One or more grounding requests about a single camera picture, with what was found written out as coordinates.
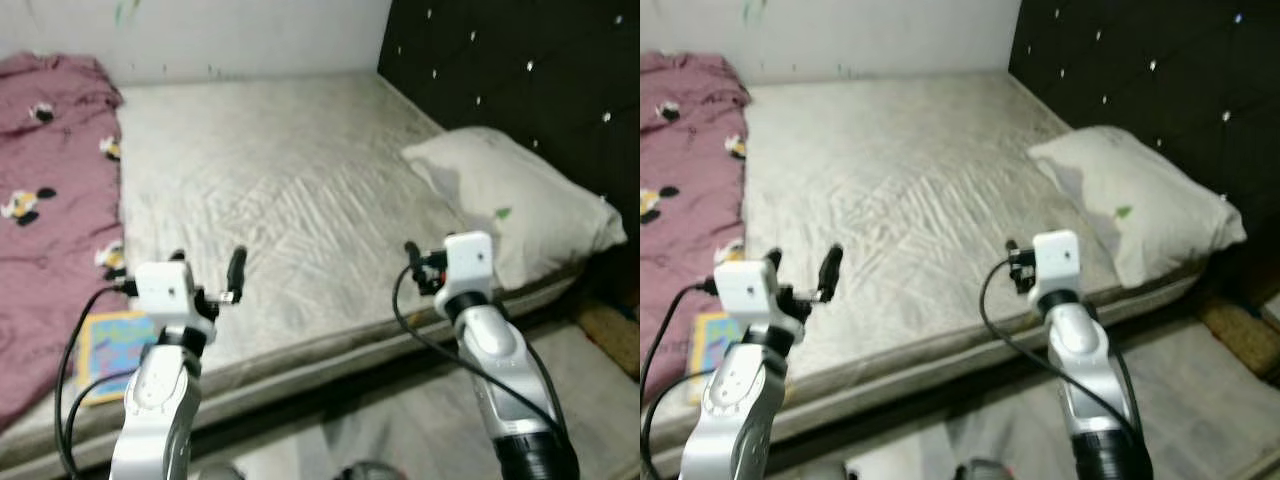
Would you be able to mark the blue yellow children's book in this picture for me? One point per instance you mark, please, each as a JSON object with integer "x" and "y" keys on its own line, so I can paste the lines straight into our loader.
{"x": 712, "y": 350}
{"x": 110, "y": 350}

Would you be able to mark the white quilted mattress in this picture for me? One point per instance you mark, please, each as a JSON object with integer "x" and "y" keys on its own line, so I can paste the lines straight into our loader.
{"x": 900, "y": 180}
{"x": 280, "y": 180}

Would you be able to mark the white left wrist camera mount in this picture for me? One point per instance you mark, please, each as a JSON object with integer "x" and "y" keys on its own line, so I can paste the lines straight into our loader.
{"x": 165, "y": 290}
{"x": 745, "y": 290}

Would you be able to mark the grey robot right leg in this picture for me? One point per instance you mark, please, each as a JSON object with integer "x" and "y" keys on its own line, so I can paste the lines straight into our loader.
{"x": 372, "y": 470}
{"x": 982, "y": 470}

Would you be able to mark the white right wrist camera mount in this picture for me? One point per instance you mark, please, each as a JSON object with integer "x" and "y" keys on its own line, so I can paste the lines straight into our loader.
{"x": 1058, "y": 258}
{"x": 470, "y": 262}

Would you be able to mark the purple cartoon print blanket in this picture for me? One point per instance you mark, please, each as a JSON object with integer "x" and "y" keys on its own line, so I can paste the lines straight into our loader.
{"x": 50, "y": 200}
{"x": 680, "y": 200}

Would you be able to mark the brown floor mat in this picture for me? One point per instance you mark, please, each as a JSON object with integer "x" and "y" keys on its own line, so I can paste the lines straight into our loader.
{"x": 1240, "y": 335}
{"x": 610, "y": 335}

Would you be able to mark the black tufted studded headboard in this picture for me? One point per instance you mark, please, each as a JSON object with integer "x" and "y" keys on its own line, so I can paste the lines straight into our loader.
{"x": 520, "y": 60}
{"x": 1150, "y": 60}

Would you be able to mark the white printed pillow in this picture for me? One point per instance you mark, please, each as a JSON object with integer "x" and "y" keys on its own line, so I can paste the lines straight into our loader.
{"x": 1150, "y": 200}
{"x": 520, "y": 200}

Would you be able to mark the dark bed frame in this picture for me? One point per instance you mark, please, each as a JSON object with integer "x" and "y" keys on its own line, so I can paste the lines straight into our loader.
{"x": 330, "y": 387}
{"x": 950, "y": 392}

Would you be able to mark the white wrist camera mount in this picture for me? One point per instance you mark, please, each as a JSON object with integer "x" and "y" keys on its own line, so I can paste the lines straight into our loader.
{"x": 1058, "y": 258}
{"x": 745, "y": 290}
{"x": 165, "y": 290}
{"x": 470, "y": 262}

